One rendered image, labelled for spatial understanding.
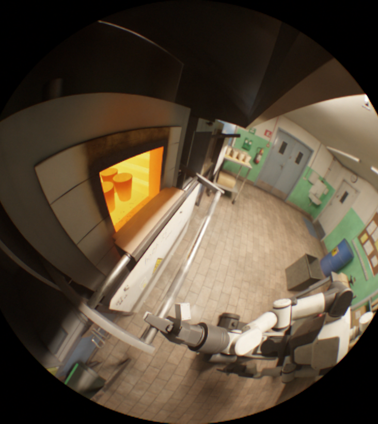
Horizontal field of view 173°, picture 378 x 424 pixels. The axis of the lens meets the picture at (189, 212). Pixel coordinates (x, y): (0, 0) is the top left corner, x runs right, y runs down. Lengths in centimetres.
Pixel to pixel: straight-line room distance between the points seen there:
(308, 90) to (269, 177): 423
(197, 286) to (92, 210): 136
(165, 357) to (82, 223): 140
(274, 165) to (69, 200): 430
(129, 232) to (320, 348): 83
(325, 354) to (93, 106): 97
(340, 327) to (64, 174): 87
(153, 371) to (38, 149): 163
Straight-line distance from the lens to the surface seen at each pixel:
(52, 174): 24
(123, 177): 56
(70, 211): 27
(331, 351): 71
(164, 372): 159
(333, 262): 369
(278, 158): 425
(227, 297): 160
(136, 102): 34
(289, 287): 228
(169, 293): 31
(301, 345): 72
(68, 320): 72
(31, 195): 25
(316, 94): 17
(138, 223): 37
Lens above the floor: 142
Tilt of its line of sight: 42 degrees down
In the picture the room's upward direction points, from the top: 15 degrees clockwise
